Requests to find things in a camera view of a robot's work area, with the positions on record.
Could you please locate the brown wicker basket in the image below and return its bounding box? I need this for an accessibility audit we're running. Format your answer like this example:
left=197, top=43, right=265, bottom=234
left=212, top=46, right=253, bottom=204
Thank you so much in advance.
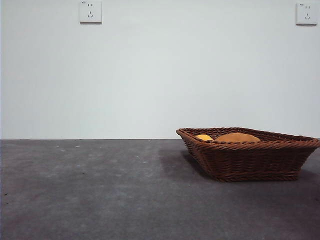
left=175, top=127, right=320, bottom=183

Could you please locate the white wall socket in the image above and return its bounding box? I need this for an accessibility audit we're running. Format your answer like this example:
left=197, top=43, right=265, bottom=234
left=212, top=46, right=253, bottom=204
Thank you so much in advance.
left=79, top=0, right=103, bottom=25
left=295, top=2, right=318, bottom=26

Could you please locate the brown potato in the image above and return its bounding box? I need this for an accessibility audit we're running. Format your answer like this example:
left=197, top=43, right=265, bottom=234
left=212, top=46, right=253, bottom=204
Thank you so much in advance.
left=214, top=132, right=262, bottom=143

